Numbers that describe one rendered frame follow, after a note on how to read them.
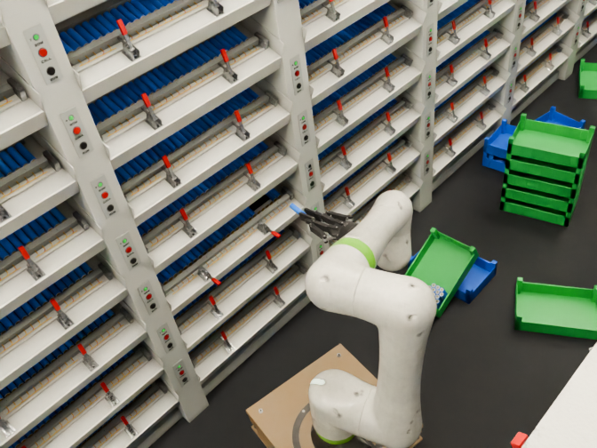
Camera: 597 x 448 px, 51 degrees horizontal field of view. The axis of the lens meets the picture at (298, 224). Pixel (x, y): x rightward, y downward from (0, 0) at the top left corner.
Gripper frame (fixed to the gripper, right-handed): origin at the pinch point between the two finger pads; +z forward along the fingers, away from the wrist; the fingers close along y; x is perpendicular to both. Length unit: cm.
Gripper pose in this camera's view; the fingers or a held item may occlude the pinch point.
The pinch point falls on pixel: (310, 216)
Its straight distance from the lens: 199.8
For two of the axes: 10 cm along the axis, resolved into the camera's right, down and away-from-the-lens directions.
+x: 2.3, 8.0, 5.6
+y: -7.2, 5.2, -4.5
